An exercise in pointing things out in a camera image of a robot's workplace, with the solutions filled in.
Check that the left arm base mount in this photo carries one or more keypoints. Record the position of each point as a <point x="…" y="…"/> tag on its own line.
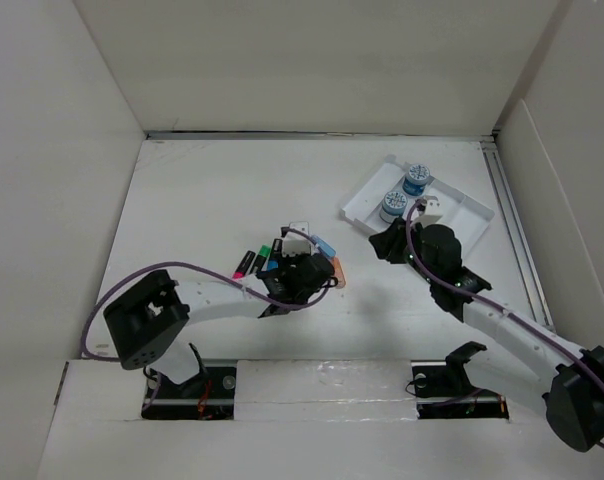
<point x="209" y="396"/>

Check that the white plastic organizer tray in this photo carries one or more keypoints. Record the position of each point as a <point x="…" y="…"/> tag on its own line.
<point x="468" y="218"/>

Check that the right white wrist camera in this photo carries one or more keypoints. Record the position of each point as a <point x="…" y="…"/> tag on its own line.
<point x="430" y="210"/>

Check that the blue putty jar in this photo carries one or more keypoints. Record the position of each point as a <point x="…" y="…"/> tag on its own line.
<point x="393" y="205"/>
<point x="415" y="180"/>

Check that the orange correction tape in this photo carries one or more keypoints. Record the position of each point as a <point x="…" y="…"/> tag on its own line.
<point x="338" y="273"/>

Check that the black marker pen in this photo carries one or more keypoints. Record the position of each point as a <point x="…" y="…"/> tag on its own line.
<point x="257" y="265"/>

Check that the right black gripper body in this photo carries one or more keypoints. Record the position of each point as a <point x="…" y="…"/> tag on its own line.
<point x="396" y="253"/>

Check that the blue correction tape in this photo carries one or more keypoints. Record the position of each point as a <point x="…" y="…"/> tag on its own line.
<point x="323" y="247"/>

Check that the pink highlighter marker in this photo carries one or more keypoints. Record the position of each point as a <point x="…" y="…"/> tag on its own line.
<point x="244" y="265"/>

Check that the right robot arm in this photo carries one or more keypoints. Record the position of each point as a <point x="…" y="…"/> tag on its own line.
<point x="569" y="391"/>

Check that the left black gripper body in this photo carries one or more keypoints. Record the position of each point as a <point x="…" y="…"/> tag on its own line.
<point x="290" y="261"/>

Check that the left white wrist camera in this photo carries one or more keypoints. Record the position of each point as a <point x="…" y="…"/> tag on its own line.
<point x="294" y="244"/>

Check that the green highlighter marker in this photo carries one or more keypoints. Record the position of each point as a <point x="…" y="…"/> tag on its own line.
<point x="264" y="253"/>

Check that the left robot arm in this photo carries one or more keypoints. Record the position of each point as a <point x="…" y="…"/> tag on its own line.
<point x="146" y="320"/>

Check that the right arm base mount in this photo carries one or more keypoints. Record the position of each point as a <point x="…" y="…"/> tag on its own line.
<point x="443" y="390"/>

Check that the aluminium rail right side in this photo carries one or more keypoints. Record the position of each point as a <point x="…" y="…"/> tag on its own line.
<point x="528" y="272"/>

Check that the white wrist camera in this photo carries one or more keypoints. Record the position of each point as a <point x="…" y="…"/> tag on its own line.
<point x="294" y="244"/>
<point x="430" y="210"/>

